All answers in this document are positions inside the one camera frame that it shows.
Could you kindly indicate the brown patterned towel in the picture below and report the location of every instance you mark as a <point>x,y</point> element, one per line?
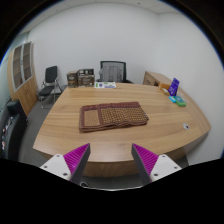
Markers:
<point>113,116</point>

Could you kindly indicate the flat black printed box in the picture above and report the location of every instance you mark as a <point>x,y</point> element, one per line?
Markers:
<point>85,72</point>

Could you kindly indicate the wooden cabinet with glass doors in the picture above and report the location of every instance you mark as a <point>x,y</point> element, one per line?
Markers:
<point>25,90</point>

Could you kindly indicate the small white round sticker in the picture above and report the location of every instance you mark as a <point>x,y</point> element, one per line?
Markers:
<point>186,126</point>

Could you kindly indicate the large dark cardboard box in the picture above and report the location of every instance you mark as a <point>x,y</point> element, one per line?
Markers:
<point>86,81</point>

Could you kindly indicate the grey backpack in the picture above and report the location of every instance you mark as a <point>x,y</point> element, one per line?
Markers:
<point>112,74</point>

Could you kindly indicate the black leather sofa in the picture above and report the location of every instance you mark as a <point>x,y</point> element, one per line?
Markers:
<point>11,130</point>

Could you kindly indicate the purple upright card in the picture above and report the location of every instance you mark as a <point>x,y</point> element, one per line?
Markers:
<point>174,86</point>

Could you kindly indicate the black visitor chair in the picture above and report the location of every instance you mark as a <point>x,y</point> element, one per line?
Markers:
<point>50,74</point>

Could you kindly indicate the green small pack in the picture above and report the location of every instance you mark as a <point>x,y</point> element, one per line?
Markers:
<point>181,102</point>

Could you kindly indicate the blue small pack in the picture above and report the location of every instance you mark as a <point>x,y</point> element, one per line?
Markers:
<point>172,99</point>

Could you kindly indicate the small brown cardboard box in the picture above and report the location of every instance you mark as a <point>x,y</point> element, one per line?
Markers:
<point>72,80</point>

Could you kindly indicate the white printed paper sheet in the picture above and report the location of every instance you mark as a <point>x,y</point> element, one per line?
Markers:
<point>105,85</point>

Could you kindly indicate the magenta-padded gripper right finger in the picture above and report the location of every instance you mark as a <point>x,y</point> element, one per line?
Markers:
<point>163,165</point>

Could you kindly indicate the orange small box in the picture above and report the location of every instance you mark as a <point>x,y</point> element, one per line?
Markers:
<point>164,88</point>

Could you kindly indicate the black mesh office chair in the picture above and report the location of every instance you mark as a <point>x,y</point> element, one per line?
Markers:
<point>113,62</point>

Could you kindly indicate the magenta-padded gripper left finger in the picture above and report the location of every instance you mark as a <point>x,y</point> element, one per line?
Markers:
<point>58,165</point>

